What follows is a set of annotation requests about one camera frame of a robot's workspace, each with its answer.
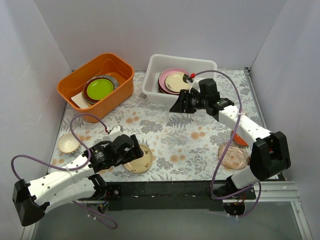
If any red small bowl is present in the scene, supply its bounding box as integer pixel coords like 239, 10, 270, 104
233, 134, 248, 147

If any cream plate with green patch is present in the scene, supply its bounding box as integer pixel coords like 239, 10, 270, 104
165, 72, 191, 93

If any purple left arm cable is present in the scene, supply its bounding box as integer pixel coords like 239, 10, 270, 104
11, 114, 118, 230

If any floral table mat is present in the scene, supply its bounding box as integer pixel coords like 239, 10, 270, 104
47, 69, 272, 183

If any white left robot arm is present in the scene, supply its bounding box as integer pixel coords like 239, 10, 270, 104
12, 134, 144, 227

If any white plastic bin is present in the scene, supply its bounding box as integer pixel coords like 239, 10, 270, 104
141, 54, 218, 107

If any pink speckled glass plate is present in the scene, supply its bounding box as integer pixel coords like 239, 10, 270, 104
221, 142, 249, 170

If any dark red plate in bin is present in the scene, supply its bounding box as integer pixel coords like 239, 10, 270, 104
82, 75, 120, 105

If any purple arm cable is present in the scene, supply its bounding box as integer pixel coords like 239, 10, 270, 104
11, 114, 118, 230
186, 69, 262, 218

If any orange plastic bin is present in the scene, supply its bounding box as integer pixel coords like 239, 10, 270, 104
57, 53, 135, 119

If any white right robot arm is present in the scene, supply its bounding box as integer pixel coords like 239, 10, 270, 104
170, 78, 291, 200

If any cream floral plate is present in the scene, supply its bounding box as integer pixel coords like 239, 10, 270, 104
123, 144, 153, 174

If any lime green plate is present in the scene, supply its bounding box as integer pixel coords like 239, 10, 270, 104
86, 78, 114, 101

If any small cream bowl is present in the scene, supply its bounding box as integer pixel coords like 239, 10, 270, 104
58, 132, 80, 154

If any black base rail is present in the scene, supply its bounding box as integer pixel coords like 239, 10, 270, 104
44, 172, 286, 211

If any white square plate in bin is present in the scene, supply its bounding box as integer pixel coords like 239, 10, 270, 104
71, 92, 91, 109

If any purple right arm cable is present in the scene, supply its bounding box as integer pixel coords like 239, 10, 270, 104
186, 69, 262, 218

